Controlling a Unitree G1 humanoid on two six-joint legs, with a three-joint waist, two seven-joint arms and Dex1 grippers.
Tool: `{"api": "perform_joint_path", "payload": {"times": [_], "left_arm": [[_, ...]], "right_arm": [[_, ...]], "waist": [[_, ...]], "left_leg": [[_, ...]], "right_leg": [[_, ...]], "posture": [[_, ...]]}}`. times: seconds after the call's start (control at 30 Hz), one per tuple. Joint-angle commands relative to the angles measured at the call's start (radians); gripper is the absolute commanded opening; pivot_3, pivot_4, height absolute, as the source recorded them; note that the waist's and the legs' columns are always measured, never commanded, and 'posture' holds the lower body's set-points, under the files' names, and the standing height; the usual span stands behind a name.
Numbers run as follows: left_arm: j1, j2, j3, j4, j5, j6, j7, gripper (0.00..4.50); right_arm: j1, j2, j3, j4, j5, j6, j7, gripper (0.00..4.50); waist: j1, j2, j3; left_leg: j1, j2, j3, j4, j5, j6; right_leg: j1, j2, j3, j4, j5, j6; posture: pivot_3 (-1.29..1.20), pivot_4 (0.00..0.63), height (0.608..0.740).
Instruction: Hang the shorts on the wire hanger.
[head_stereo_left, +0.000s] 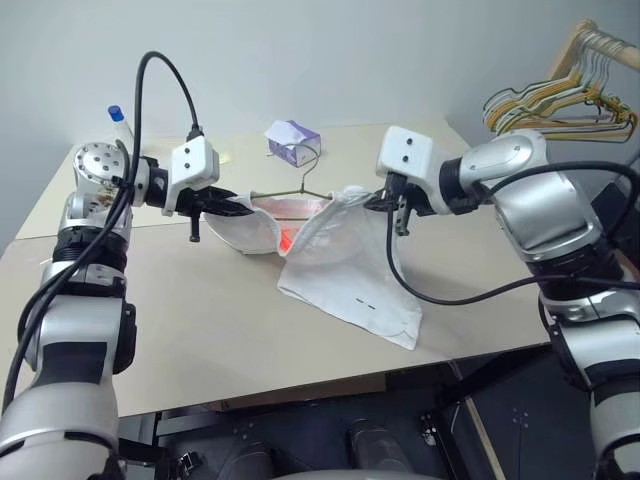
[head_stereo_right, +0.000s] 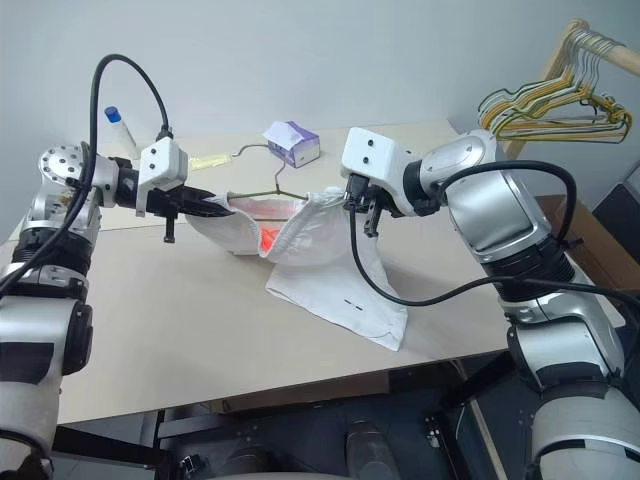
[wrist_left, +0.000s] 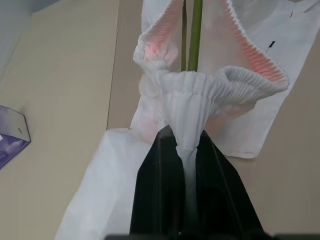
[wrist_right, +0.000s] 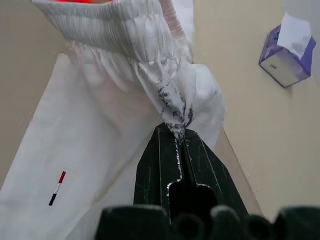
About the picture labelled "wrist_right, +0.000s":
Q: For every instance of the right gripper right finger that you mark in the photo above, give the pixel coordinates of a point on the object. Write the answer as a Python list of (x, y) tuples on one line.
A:
[(207, 172)]

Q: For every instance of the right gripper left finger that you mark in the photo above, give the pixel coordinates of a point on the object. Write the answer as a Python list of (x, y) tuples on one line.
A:
[(152, 175)]

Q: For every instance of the white elastic-waist shorts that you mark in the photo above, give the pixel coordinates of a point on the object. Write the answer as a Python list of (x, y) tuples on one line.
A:
[(87, 112)]

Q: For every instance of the purple tissue box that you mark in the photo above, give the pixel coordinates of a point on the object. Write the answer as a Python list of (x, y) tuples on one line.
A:
[(282, 65)]

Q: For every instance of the white tissue sheet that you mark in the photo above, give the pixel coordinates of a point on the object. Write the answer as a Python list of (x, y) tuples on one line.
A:
[(293, 32)]

